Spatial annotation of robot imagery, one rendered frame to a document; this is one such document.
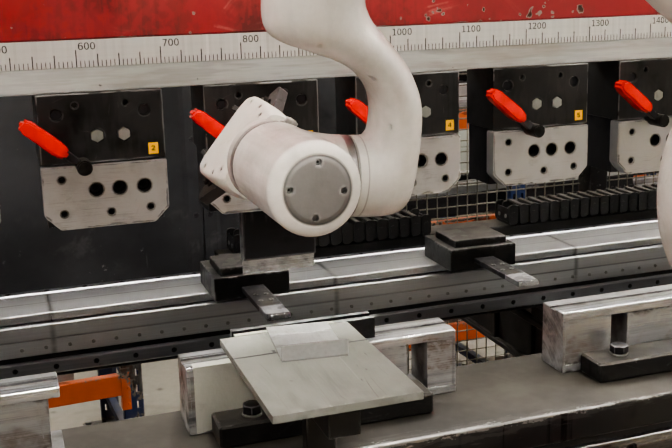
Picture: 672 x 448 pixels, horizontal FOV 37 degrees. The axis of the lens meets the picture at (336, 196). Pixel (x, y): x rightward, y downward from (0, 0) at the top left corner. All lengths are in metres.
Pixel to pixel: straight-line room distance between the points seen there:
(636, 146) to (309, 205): 0.77
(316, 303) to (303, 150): 0.84
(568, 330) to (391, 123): 0.74
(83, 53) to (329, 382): 0.49
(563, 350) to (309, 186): 0.80
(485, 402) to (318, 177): 0.69
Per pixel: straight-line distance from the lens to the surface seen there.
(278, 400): 1.17
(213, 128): 1.24
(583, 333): 1.58
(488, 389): 1.52
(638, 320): 1.64
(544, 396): 1.50
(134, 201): 1.27
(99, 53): 1.25
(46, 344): 1.61
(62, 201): 1.26
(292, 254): 1.37
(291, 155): 0.84
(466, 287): 1.77
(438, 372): 1.48
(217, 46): 1.27
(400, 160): 0.91
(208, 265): 1.63
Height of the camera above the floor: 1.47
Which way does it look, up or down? 12 degrees down
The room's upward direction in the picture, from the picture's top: 2 degrees counter-clockwise
